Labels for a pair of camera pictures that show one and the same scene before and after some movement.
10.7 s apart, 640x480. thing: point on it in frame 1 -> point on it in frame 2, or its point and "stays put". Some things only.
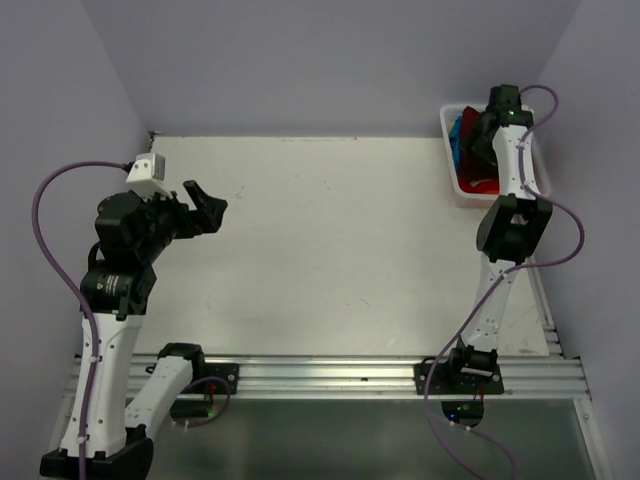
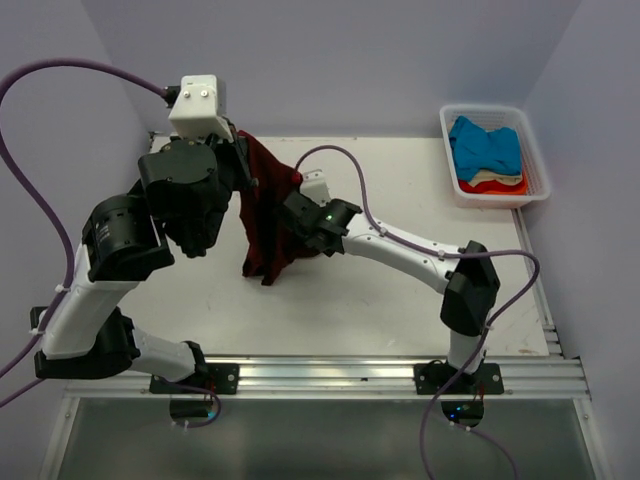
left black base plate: x=215 y=378 stays put
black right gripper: x=475 y=142 -> x=325 y=204
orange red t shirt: x=484 y=186 stays put
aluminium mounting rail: x=375 y=378 stays put
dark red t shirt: x=473 y=168 -> x=270 y=245
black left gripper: x=192 y=221 -> x=234 y=152
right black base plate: x=446 y=381 stays put
